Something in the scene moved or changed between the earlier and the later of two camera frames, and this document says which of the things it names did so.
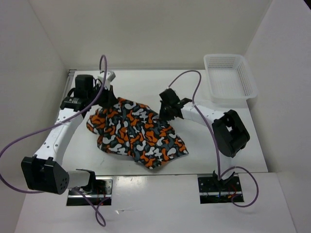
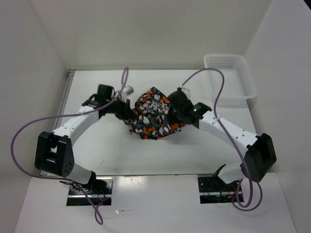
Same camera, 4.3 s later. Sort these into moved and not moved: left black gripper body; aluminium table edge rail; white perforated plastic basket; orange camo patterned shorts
Moved: left black gripper body; orange camo patterned shorts
Not moved: aluminium table edge rail; white perforated plastic basket
